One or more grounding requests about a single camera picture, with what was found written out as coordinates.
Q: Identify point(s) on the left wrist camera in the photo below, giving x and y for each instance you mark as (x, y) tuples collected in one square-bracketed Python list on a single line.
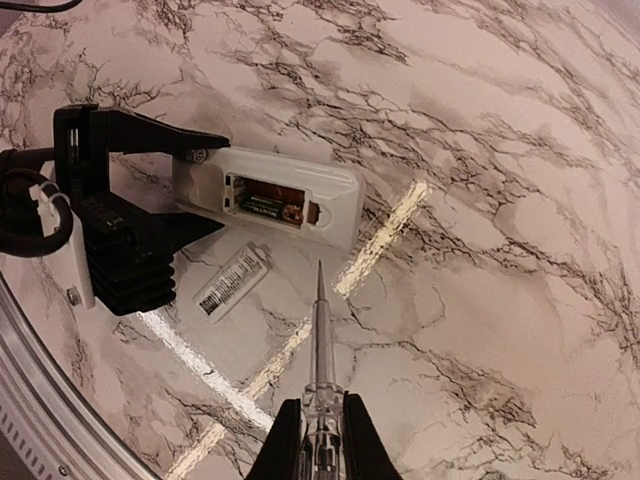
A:
[(123, 290)]

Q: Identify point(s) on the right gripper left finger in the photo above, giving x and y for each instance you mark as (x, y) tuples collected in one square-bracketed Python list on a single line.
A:
[(278, 457)]

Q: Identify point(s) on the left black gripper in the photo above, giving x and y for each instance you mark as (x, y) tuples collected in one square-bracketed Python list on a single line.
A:
[(84, 134)]

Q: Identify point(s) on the white battery cover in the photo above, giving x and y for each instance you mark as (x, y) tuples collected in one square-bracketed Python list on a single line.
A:
[(233, 281)]

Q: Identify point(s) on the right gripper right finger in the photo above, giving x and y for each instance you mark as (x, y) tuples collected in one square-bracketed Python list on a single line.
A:
[(365, 455)]

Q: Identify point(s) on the white remote control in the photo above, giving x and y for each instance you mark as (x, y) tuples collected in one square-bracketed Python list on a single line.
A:
[(318, 202)]

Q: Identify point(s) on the front aluminium rail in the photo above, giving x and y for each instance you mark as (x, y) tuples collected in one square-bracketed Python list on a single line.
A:
[(44, 418)]

